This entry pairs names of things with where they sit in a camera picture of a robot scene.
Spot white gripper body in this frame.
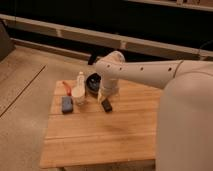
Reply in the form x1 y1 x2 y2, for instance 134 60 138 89
98 79 119 103

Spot black eraser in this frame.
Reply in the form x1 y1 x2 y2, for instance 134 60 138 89
101 99 112 113

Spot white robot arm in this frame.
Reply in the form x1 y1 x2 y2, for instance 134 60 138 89
95 51 213 171

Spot dark ceramic bowl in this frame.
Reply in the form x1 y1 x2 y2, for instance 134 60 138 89
86 73 101 96

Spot small white bottle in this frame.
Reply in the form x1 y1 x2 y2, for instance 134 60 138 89
77 72 85 88

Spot red marker pen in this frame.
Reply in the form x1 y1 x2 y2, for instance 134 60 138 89
62 81 72 96

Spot blue sponge block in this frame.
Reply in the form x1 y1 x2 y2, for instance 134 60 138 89
62 96 73 114

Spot wooden table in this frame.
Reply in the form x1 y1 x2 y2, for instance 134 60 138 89
40 80 161 168

